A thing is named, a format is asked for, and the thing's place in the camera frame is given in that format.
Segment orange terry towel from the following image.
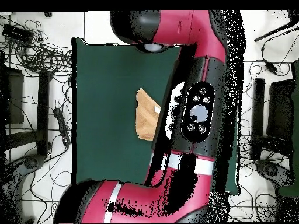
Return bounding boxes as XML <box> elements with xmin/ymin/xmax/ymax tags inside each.
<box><xmin>135</xmin><ymin>87</ymin><xmax>162</xmax><ymax>141</ymax></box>

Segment dark green table cloth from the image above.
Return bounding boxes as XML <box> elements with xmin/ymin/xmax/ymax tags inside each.
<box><xmin>71</xmin><ymin>37</ymin><xmax>241</xmax><ymax>196</ymax></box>

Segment black power strip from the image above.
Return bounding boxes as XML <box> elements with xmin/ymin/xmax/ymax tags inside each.
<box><xmin>53</xmin><ymin>107</ymin><xmax>71</xmax><ymax>148</ymax></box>

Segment black stand foot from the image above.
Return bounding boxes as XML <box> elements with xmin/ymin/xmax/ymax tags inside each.
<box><xmin>22</xmin><ymin>154</ymin><xmax>46</xmax><ymax>170</ymax></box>
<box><xmin>255</xmin><ymin>159</ymin><xmax>294</xmax><ymax>188</ymax></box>

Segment dark equipment case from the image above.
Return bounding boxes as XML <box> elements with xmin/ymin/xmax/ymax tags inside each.
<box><xmin>0</xmin><ymin>65</ymin><xmax>25</xmax><ymax>125</ymax></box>
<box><xmin>266</xmin><ymin>78</ymin><xmax>295</xmax><ymax>141</ymax></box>

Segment black power adapter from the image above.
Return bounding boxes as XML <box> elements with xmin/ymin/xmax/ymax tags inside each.
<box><xmin>264</xmin><ymin>59</ymin><xmax>279</xmax><ymax>75</ymax></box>

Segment black rod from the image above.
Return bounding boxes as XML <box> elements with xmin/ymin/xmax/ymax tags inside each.
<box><xmin>253</xmin><ymin>20</ymin><xmax>299</xmax><ymax>43</ymax></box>

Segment black hub box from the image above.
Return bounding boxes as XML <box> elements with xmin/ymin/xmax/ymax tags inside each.
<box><xmin>2</xmin><ymin>23</ymin><xmax>35</xmax><ymax>44</ymax></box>

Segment black cable tangle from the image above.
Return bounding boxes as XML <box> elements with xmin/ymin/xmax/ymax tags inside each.
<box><xmin>19</xmin><ymin>19</ymin><xmax>72</xmax><ymax>76</ymax></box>

